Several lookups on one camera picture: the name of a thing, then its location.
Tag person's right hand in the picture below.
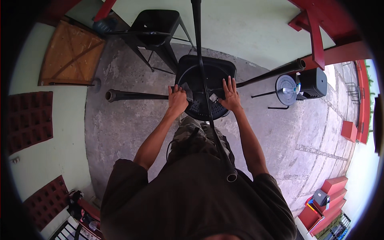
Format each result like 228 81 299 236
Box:
218 75 242 112

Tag person's left hand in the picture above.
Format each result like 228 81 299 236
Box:
168 84 189 117

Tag grey cloth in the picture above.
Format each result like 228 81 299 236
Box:
179 82 194 102

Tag black round metal table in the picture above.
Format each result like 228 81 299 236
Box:
105 0 307 183

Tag black metal chair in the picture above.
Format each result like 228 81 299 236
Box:
175 55 237 93

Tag person's legs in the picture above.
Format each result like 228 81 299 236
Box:
166 115 236 166

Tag black metal bar stool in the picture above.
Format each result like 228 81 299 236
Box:
105 9 197 74

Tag blue water jug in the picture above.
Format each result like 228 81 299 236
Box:
92 16 118 35

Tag red wooden beam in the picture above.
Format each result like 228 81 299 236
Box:
93 0 117 23

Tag small black round table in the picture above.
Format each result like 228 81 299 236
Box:
251 74 299 110

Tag brown wooden board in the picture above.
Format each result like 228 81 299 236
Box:
38 20 106 86

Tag person's body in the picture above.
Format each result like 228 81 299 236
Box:
100 152 298 240

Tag black plastic chair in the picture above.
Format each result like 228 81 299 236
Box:
295 67 328 100

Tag heap of bags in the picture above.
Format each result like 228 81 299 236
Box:
67 190 103 240

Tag metal bike rack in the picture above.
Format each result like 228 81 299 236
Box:
344 82 362 105

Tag red box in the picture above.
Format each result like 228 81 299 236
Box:
341 120 358 143

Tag grey box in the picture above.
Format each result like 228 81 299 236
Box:
313 189 328 207

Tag black metal gate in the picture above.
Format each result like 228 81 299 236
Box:
49 220 90 240

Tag red fence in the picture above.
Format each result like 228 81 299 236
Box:
355 59 372 145

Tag red stepped bench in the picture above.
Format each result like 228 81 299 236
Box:
298 176 349 237

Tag red lattice wall vent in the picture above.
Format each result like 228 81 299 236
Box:
23 175 70 232
7 91 54 155

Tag red wooden beam frame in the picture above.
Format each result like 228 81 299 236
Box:
287 0 373 71

